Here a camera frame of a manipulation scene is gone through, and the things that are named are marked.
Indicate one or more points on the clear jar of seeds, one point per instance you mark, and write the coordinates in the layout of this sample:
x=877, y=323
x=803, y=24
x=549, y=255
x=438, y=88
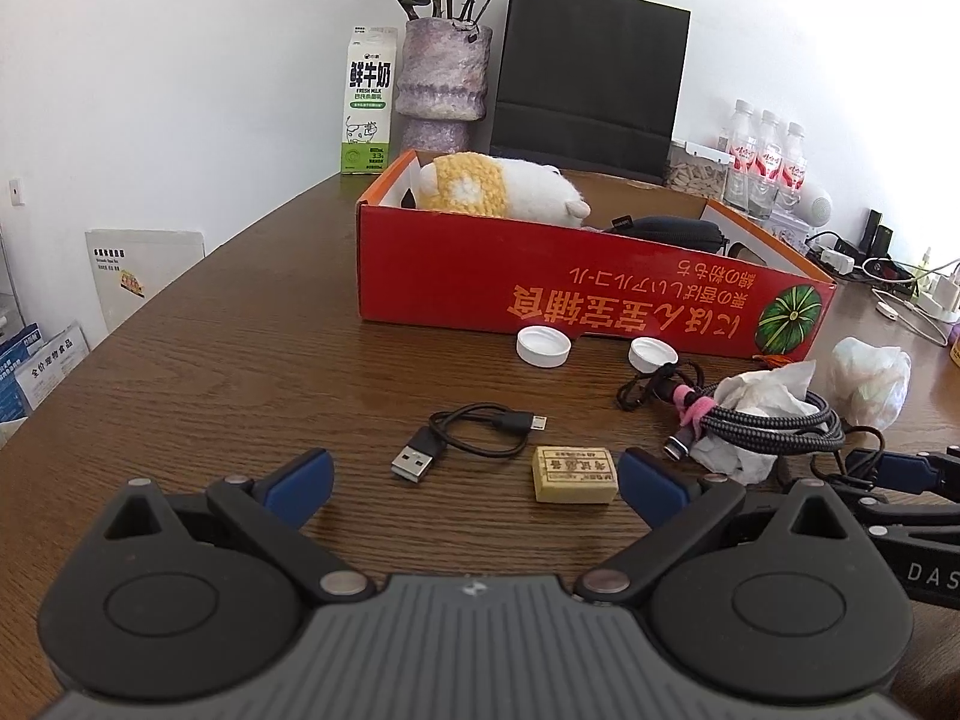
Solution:
x=697, y=176

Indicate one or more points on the small spray bottle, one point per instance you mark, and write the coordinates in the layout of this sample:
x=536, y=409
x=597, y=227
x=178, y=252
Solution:
x=928, y=264

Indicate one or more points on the white power adapter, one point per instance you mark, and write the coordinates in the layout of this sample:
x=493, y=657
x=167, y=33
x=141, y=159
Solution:
x=834, y=261

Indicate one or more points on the white tissue wad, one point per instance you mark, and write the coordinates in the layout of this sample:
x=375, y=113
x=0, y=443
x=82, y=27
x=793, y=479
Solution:
x=870, y=382

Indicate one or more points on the milk carton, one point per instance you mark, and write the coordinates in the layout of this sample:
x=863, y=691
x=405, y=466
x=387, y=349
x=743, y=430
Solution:
x=367, y=105

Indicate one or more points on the white round speaker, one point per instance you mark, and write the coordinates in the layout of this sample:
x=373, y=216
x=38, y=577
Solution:
x=816, y=206

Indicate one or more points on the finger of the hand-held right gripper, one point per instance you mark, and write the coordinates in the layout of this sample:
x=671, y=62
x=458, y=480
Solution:
x=900, y=474
x=915, y=516

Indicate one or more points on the black paper bag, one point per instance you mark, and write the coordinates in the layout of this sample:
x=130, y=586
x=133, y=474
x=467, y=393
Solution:
x=592, y=82

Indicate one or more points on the white tissue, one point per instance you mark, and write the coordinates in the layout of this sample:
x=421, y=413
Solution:
x=757, y=394

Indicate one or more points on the purple textured vase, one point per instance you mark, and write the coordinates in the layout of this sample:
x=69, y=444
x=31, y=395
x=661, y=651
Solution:
x=442, y=82

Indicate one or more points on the white wall charger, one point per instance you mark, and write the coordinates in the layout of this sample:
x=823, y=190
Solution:
x=941, y=291

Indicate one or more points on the yellow and white plush toy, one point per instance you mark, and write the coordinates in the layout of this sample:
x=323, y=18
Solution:
x=495, y=187

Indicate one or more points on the white wall socket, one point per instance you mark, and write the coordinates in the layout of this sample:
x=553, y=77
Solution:
x=16, y=191

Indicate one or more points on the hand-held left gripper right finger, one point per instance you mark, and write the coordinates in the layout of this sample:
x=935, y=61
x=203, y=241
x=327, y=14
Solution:
x=652, y=487

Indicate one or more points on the white bottle cap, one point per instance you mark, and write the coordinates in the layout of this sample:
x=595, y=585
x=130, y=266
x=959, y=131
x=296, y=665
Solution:
x=544, y=345
x=652, y=354

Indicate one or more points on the black zip case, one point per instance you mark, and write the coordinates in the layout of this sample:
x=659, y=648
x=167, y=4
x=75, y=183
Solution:
x=667, y=229

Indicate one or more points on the black upright device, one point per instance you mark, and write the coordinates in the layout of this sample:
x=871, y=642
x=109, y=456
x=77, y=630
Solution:
x=877, y=234

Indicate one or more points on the red cardboard box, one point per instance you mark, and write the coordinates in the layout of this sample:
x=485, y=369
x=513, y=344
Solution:
x=525, y=292

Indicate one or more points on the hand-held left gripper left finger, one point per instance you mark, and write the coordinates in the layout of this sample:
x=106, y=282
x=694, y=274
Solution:
x=300, y=480

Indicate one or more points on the beige eraser block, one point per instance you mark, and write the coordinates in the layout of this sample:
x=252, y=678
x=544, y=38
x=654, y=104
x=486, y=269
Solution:
x=574, y=476

